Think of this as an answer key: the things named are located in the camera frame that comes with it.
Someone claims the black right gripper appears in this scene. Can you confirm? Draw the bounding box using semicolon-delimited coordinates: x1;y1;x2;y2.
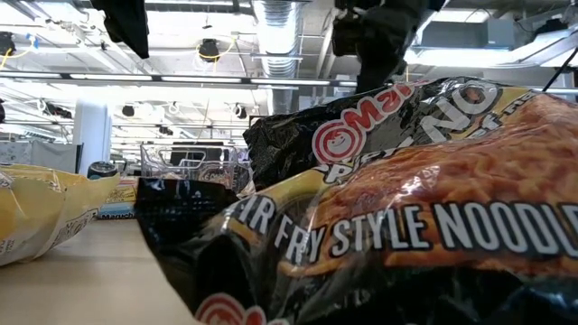
331;0;448;95

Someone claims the blue Maruchan ramen pack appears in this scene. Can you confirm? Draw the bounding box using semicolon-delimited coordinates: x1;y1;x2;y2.
97;176;139;221

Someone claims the yellow Maruchan ramen pack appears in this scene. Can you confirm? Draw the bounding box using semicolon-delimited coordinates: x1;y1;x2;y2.
0;162;122;267

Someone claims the grey rectangular air unit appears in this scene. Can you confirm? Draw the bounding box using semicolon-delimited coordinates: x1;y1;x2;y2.
422;17;516;51

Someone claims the white column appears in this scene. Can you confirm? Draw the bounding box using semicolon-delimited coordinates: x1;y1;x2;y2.
72;99;113;177

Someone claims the black ceiling device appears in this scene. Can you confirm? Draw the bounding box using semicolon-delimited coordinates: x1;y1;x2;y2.
0;31;17;58

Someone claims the clear plastic bin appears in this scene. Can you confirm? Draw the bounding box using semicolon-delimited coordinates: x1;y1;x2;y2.
139;143;252;190

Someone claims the black round bin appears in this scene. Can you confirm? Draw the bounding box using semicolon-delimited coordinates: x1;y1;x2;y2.
86;161;119;181

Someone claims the grey partition panel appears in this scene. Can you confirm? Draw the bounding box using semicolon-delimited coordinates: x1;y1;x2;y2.
0;140;84;175

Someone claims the long ceiling light rail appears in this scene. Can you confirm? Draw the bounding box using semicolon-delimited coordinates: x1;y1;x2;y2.
0;70;358;89

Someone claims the silver spiral ventilation duct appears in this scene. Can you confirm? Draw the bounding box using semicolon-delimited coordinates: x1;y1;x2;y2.
252;0;303;115

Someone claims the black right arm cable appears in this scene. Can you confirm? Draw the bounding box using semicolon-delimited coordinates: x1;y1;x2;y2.
541;42;578;94

